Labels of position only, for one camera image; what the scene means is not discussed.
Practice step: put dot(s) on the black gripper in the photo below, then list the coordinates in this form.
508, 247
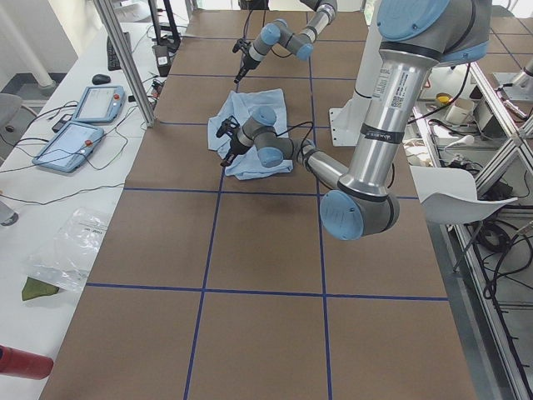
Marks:
249, 62
235, 147

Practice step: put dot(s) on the light blue striped shirt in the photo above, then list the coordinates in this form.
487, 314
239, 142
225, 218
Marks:
263, 120

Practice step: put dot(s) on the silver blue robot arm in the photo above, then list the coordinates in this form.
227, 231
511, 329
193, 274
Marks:
277, 32
416, 36

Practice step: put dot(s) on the black keyboard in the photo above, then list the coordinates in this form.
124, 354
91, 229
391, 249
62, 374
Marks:
113, 62

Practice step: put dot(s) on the upper blue teach pendant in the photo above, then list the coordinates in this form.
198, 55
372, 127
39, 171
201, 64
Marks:
99, 104

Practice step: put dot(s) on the blue teach pendant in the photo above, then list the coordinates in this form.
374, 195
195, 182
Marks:
99, 104
69, 148

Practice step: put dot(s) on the black computer mouse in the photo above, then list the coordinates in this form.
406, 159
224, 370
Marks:
100, 79

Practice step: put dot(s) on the lower blue teach pendant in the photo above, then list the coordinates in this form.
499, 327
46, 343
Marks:
69, 148

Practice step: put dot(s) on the clear plastic bag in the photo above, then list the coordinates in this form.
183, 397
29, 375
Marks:
66, 259

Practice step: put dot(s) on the white curved chair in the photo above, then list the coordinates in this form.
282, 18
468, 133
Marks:
449, 196

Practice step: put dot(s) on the green folded cloth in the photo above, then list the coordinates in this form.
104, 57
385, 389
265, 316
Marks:
34, 288

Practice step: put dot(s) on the red cylinder bottle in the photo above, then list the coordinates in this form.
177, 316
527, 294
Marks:
18, 363

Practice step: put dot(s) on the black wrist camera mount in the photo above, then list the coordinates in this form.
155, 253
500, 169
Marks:
241, 45
229, 127

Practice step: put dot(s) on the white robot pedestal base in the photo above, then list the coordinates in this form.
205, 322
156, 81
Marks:
345, 122

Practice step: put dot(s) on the aluminium frame post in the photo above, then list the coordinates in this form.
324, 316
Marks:
124, 52

